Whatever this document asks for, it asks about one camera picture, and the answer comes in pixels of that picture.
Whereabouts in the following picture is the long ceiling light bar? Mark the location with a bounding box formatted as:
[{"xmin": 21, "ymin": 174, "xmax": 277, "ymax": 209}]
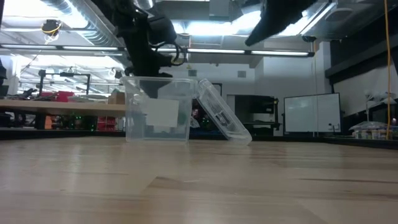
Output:
[{"xmin": 0, "ymin": 43, "xmax": 315, "ymax": 58}]

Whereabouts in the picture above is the wooden background table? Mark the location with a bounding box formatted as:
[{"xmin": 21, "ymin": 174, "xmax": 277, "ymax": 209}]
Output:
[{"xmin": 0, "ymin": 98, "xmax": 127, "ymax": 118}]

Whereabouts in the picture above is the clear plastic container lid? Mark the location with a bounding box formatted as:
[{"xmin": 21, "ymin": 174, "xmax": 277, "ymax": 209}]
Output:
[{"xmin": 196, "ymin": 78, "xmax": 253, "ymax": 146}]

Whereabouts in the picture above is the black frame stand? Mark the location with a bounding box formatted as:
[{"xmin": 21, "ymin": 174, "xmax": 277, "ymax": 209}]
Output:
[{"xmin": 37, "ymin": 68, "xmax": 91, "ymax": 96}]

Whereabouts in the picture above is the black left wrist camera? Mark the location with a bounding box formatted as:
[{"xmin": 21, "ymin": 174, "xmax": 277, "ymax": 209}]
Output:
[{"xmin": 147, "ymin": 13, "xmax": 178, "ymax": 46}]

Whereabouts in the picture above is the red background crate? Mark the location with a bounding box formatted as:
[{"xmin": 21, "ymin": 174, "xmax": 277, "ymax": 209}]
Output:
[{"xmin": 39, "ymin": 91, "xmax": 76, "ymax": 103}]

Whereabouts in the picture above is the pile of packaged goods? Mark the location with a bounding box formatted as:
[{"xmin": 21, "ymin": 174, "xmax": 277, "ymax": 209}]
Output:
[{"xmin": 349, "ymin": 121, "xmax": 398, "ymax": 141}]

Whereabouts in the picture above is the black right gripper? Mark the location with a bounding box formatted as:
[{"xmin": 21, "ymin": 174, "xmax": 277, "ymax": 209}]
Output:
[{"xmin": 244, "ymin": 0, "xmax": 318, "ymax": 47}]

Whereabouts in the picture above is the white whiteboard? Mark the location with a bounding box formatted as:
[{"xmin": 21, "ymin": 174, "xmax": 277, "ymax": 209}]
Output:
[{"xmin": 283, "ymin": 93, "xmax": 341, "ymax": 134}]

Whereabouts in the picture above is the thick yellow hanging cable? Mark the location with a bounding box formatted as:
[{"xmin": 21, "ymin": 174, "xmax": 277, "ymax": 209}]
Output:
[{"xmin": 383, "ymin": 0, "xmax": 392, "ymax": 141}]

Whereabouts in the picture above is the clear plastic storage container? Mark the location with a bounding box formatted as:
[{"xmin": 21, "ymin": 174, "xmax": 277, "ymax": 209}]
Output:
[{"xmin": 119, "ymin": 76, "xmax": 200, "ymax": 144}]

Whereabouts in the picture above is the black background cabinet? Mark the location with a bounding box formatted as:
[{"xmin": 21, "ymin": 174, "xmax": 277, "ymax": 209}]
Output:
[{"xmin": 233, "ymin": 95, "xmax": 283, "ymax": 137}]

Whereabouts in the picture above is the brown cardboard box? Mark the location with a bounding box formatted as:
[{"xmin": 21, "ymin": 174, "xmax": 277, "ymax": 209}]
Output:
[{"xmin": 108, "ymin": 90, "xmax": 126, "ymax": 106}]

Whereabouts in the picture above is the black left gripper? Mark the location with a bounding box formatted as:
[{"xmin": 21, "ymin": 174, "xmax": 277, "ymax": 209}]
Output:
[{"xmin": 123, "ymin": 27, "xmax": 174, "ymax": 100}]

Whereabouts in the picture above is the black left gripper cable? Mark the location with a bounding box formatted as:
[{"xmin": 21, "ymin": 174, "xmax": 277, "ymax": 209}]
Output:
[{"xmin": 151, "ymin": 41, "xmax": 188, "ymax": 67}]

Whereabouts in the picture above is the black ceiling cable reel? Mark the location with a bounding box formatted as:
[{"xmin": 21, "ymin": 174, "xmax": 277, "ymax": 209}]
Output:
[{"xmin": 40, "ymin": 19, "xmax": 63, "ymax": 45}]

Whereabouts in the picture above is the white desk lamp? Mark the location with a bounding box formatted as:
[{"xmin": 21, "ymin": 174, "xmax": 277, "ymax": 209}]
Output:
[{"xmin": 363, "ymin": 90, "xmax": 398, "ymax": 107}]

